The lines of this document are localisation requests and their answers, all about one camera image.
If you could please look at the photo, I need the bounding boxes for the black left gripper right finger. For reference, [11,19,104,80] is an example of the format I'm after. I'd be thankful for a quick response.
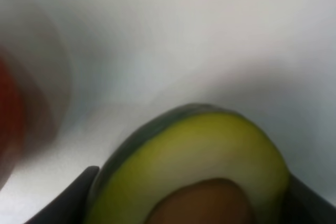
[282,175,336,224]

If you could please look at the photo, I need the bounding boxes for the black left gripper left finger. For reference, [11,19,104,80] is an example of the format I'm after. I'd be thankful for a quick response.
[25,166,100,224]

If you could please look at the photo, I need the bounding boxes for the halved avocado with pit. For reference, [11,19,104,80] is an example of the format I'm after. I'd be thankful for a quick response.
[83,104,289,223]

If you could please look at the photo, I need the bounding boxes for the red apple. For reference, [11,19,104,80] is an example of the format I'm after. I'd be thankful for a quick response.
[1,48,56,186]

